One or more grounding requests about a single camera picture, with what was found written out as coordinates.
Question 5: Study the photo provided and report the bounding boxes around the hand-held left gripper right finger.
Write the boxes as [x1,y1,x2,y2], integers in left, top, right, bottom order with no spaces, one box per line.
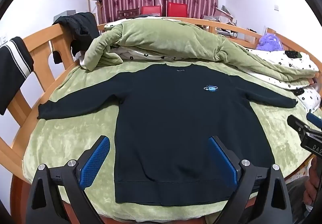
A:
[207,136,293,224]

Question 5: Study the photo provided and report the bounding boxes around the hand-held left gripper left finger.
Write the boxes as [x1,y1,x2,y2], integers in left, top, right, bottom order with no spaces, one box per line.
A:
[25,135,111,224]

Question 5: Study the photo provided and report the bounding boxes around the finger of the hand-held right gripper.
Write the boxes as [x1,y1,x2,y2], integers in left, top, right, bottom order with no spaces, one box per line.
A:
[287,115,311,139]
[306,112,322,130]

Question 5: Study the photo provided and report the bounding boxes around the dark navy sweater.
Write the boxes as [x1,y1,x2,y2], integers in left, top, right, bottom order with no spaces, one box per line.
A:
[37,63,298,206]

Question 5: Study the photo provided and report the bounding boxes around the person's right hand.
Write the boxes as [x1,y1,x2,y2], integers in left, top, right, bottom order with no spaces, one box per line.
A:
[303,161,320,211]

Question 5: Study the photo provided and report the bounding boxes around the green plush bed blanket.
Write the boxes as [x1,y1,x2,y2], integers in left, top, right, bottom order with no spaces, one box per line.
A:
[23,59,322,223]

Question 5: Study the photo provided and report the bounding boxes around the person's grey trousers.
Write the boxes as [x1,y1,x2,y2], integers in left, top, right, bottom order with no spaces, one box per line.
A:
[287,179,309,217]

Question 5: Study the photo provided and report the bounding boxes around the white floral quilt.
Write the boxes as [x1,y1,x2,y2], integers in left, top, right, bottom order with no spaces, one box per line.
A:
[111,47,322,111]

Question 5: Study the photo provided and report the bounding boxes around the purple plush toy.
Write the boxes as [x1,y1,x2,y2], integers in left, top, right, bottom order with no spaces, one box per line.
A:
[256,33,282,51]

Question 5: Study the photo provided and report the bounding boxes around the black white striped garment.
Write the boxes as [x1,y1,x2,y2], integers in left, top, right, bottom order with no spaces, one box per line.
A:
[0,37,34,115]

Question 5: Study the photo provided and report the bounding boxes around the pile of boxes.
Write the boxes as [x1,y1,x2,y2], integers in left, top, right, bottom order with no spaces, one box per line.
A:
[202,5,238,28]

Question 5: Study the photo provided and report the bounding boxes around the black jacket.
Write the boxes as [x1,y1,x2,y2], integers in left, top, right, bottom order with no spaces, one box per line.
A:
[52,12,98,65]

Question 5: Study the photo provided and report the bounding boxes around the green folded quilt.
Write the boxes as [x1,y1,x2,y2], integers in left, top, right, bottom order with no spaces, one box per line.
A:
[84,18,320,81]

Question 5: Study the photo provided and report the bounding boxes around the dark wooden chair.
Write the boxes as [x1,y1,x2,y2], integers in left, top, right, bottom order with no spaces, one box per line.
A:
[118,8,140,21]

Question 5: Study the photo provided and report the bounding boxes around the wooden rack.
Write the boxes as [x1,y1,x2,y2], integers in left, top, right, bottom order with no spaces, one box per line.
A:
[88,0,104,25]

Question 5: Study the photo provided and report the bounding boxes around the red chair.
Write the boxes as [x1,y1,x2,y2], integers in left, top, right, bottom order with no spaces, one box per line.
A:
[141,5,162,17]
[167,2,188,17]

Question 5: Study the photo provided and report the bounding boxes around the wooden bed frame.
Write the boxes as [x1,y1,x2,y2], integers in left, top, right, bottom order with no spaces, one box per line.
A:
[0,16,322,184]

